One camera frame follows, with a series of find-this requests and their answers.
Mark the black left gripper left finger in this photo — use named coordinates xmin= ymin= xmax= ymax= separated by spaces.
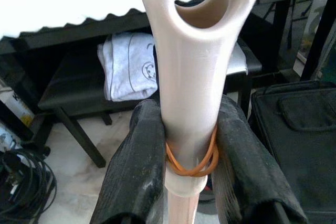
xmin=90 ymin=99 xmax=166 ymax=224

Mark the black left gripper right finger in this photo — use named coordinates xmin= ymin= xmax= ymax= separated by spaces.
xmin=209 ymin=95 xmax=308 ymax=224

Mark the white broom handle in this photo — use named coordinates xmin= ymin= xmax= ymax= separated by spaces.
xmin=136 ymin=0 xmax=263 ymax=224

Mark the black fabric bag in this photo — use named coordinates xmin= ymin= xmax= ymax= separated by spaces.
xmin=249 ymin=81 xmax=336 ymax=224

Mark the orange rubber band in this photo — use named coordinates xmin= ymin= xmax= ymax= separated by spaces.
xmin=165 ymin=126 xmax=219 ymax=177

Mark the folded white t-shirt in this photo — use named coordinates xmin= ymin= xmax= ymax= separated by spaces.
xmin=97 ymin=32 xmax=249 ymax=102

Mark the black bench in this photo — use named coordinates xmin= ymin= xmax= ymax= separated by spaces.
xmin=38 ymin=34 xmax=263 ymax=168

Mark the white printed cardboard box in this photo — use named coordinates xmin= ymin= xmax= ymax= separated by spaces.
xmin=0 ymin=76 xmax=35 ymax=154

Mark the black table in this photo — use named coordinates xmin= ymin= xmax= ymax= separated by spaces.
xmin=0 ymin=0 xmax=336 ymax=141

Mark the coiled black cable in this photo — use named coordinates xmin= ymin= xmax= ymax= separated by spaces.
xmin=0 ymin=147 xmax=58 ymax=216

